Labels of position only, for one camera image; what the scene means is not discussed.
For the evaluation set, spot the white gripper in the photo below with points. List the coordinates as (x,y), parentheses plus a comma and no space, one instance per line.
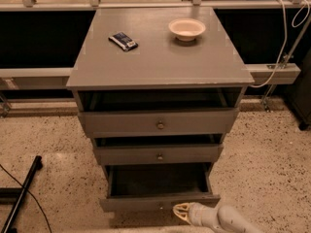
(198,216)

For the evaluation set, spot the grey bottom drawer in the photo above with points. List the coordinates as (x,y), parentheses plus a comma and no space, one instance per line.
(155,187)

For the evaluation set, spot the grey drawer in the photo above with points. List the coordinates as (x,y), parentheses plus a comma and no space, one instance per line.
(158,154)
(157,123)
(155,187)

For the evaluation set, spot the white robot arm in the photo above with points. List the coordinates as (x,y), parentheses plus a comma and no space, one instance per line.
(225,219)

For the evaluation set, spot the grey middle drawer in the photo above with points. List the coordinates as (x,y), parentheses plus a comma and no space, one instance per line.
(158,154)

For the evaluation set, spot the grey top drawer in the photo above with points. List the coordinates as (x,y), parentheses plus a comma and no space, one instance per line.
(157,123)

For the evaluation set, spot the grey wooden drawer cabinet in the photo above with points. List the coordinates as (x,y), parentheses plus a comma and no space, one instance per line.
(161,74)

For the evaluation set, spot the dark cabinet at right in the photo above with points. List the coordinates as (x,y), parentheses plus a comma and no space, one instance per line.
(299,94)

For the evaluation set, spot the black stand leg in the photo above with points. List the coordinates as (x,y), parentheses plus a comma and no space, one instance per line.
(15,196)

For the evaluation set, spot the white paper bowl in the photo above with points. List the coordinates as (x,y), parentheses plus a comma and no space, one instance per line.
(186,29)

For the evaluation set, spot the dark blue snack packet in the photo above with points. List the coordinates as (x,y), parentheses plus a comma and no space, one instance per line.
(123,41)

